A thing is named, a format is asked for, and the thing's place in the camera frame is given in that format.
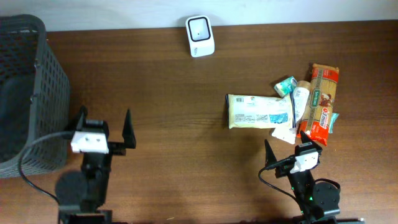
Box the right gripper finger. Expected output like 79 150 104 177
300 131 313 145
264 139 277 167

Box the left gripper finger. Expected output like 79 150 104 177
64 106 88 131
122 109 136 144

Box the orange spaghetti packet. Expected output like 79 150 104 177
297 63 340 146

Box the green wet wipes pack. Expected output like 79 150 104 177
328 113 340 134

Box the white tube with bamboo print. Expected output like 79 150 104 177
272 81 310 144

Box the cream snack bag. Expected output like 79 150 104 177
226 94 296 129

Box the Kleenex tissue pack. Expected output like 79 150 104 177
274 76 297 98

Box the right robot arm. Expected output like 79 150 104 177
258 131 365 224

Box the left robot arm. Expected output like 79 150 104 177
55 106 136 223

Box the white barcode scanner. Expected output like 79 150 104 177
185 15 215 58

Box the grey plastic mesh basket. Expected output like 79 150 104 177
1 14 70 179

